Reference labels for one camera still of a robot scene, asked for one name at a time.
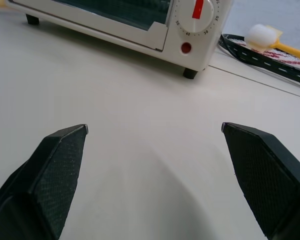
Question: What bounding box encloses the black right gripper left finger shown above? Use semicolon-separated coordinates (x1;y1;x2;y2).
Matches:
0;123;89;240

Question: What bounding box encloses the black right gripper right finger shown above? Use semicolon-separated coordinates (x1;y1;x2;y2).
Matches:
221;121;300;240

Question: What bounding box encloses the white toaster oven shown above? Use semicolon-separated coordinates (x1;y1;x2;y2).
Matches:
5;0;235;80

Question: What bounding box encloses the white timer dial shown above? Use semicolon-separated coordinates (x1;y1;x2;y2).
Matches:
177;0;215;33

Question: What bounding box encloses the black road print mat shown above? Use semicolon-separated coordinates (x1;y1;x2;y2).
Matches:
221;33;300;90

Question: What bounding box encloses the yellow handled white sponge brush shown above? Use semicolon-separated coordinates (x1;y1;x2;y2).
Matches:
247;23;300;64

